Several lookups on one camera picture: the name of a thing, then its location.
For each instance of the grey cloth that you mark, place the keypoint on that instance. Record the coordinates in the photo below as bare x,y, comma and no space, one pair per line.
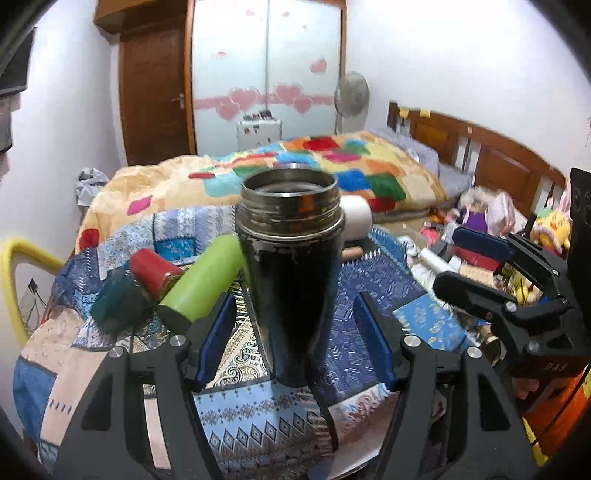
91,183

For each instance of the person's right hand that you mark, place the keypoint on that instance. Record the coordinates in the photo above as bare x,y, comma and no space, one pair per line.
527,388

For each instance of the wooden bed headboard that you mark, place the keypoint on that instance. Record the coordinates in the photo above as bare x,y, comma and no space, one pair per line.
498,157

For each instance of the yellow chair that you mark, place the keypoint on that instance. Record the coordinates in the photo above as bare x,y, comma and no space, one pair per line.
11,277

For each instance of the yellow plush toy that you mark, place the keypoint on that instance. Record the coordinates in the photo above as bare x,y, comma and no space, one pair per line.
552,227

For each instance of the white cup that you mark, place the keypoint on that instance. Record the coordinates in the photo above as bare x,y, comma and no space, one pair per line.
356,217

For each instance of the green cup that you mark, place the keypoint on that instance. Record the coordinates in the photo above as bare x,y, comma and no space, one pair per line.
203,284

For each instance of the pink doll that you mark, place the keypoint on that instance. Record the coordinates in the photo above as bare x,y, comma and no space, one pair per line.
496,205

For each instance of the frosted glass heart door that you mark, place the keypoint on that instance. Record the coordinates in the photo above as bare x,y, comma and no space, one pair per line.
277,50

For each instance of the dark wall screen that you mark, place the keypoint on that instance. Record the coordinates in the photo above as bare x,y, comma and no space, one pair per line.
17,64

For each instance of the black steel thermos cup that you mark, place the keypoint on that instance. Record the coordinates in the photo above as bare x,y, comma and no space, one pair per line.
288,277

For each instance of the red cup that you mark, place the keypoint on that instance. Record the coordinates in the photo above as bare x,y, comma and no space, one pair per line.
150,270

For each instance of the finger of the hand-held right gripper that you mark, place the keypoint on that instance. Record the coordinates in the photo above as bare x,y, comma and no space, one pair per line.
466,288
482,243

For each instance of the blue patterned blanket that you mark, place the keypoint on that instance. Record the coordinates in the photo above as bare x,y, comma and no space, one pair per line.
258,429

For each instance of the white appliance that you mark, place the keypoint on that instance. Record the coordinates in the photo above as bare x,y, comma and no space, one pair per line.
256,134

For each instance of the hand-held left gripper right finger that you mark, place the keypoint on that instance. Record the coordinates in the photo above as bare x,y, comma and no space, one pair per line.
375,344

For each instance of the standing fan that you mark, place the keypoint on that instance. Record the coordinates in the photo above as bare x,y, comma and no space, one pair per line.
352,92

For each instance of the brown wooden door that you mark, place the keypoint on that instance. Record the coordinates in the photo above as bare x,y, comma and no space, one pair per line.
154,92

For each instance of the colourful patchwork quilt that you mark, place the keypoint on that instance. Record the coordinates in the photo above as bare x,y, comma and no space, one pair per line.
184,184

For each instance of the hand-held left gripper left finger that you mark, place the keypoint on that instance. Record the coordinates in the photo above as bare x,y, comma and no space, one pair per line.
216,339

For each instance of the wooden stick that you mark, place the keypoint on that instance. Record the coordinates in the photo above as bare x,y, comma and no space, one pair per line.
353,253

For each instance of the white bottle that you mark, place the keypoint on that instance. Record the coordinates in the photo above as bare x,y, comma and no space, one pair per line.
435,263

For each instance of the teal cup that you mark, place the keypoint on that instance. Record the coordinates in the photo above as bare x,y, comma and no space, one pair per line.
121,302

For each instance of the grey pillow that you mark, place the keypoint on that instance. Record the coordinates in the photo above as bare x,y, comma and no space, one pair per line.
434,157

